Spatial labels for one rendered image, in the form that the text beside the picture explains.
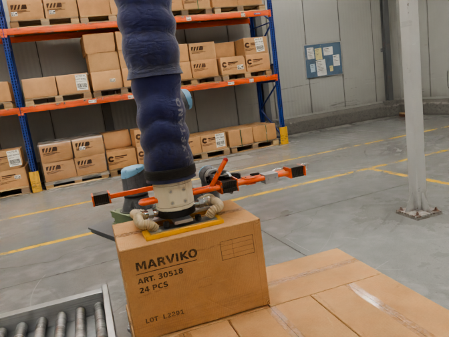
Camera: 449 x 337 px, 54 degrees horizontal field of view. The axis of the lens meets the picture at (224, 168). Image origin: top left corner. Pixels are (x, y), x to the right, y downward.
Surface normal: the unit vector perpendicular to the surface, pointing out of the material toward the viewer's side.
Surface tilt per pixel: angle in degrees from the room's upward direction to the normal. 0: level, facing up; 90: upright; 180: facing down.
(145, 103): 76
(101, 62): 90
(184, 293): 90
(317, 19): 90
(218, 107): 90
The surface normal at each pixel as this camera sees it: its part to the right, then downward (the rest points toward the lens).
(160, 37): 0.40, -0.15
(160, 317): 0.31, 0.14
